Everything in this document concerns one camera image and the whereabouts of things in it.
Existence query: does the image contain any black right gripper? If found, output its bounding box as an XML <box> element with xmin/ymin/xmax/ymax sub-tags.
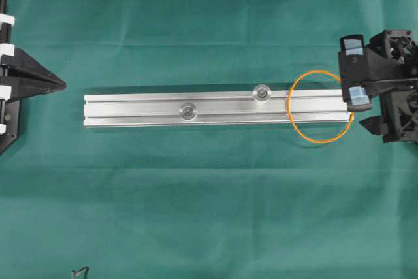
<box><xmin>360</xmin><ymin>29</ymin><xmax>417</xmax><ymax>143</ymax></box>

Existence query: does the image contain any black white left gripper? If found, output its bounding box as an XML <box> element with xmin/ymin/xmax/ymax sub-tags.
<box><xmin>1</xmin><ymin>13</ymin><xmax>67</xmax><ymax>153</ymax></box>

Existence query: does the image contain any orange rubber band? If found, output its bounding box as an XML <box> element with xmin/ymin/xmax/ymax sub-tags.
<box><xmin>285</xmin><ymin>69</ymin><xmax>355</xmax><ymax>145</ymax></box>

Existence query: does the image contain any silver pulley shaft centre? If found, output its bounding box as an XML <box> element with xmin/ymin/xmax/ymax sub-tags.
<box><xmin>179</xmin><ymin>103</ymin><xmax>198</xmax><ymax>121</ymax></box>

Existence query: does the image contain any green table cloth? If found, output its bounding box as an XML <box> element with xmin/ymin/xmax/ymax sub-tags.
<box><xmin>1</xmin><ymin>0</ymin><xmax>417</xmax><ymax>278</ymax></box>

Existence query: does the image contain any silver aluminium extrusion rail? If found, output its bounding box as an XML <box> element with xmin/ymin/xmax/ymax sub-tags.
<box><xmin>84</xmin><ymin>89</ymin><xmax>349</xmax><ymax>128</ymax></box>

